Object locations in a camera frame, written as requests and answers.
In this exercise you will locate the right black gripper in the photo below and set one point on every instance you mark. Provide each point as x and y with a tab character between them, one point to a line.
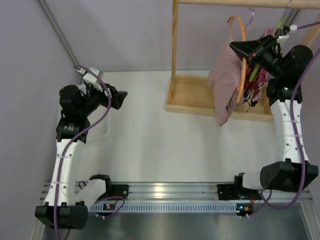
261	49

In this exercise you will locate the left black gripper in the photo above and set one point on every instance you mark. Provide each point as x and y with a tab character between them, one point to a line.
110	95

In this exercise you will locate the pink trousers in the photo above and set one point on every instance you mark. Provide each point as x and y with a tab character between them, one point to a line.
224	79

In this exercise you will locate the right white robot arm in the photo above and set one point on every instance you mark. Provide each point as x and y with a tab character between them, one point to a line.
291	170

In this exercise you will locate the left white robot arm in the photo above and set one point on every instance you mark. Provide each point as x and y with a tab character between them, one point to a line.
63	207

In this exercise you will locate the green clothes hanger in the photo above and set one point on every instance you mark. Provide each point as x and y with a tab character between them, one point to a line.
270	31

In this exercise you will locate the white plastic basket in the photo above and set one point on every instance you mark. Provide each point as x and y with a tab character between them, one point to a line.
107	129

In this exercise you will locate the pink patterned garment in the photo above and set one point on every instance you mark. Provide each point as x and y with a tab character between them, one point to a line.
256	78

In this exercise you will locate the wooden clothes rack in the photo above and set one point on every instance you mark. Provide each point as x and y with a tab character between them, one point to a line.
191	95

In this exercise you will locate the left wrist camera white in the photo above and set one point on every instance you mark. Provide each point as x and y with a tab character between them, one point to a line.
88	78

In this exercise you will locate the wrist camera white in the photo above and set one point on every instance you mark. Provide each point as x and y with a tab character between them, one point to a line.
88	78
282	33

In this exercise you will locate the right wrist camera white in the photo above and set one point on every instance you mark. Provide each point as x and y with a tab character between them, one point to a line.
282	33

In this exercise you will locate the grey slotted cable duct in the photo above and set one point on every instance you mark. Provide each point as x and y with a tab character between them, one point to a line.
166	207

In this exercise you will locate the aluminium mounting rail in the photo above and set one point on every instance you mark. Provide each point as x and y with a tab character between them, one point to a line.
134	191

